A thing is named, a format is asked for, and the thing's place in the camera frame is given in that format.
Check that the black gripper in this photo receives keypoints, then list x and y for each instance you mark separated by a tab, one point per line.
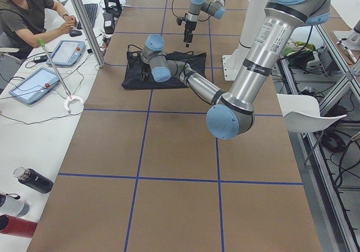
189	27

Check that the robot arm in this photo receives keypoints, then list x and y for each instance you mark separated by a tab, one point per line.
213	9
232	112

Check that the black keyboard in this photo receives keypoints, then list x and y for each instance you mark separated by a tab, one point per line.
91	10

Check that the black computer mouse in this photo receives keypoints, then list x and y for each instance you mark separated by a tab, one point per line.
75	33

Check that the teach pendant tablet far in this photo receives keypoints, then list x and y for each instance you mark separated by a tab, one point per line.
67	52

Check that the teach pendant tablet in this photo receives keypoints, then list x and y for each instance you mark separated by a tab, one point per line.
35	86
67	52

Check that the white chair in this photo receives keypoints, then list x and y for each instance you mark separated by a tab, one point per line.
302	114

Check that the teach pendant tablet near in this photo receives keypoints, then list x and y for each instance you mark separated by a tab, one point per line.
35	86

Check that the seated person in grey shirt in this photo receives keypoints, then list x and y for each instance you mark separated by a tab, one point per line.
23	23

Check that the black water bottle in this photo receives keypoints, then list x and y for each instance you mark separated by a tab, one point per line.
33	179

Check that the white water bottle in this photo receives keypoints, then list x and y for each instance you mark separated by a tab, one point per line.
13	207

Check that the red water bottle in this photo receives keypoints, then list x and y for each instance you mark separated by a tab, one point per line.
15	226

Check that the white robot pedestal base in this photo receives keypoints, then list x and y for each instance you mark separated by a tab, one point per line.
254	19

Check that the aluminium frame post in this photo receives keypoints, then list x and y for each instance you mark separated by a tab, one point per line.
89	33

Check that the metal rod with white ring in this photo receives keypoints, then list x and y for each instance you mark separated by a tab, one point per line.
70	97

